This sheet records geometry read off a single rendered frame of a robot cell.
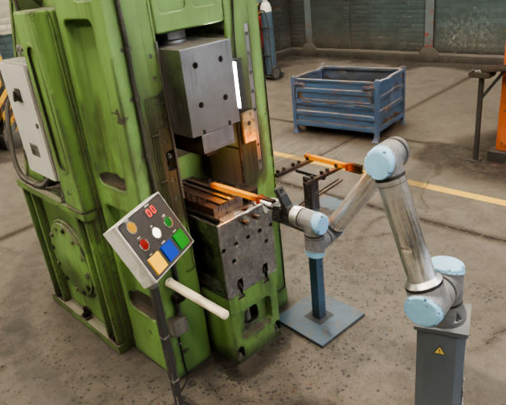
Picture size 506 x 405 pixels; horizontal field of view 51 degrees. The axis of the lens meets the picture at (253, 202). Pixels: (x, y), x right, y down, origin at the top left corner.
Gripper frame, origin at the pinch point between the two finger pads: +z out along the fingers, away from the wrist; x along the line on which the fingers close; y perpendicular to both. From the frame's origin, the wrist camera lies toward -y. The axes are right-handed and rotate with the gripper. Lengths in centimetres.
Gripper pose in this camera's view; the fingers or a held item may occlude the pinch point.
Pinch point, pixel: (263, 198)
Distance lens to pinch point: 251.6
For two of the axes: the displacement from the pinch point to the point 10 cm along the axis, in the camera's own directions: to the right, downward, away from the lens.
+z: -6.9, -2.6, 6.8
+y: 0.9, 9.0, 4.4
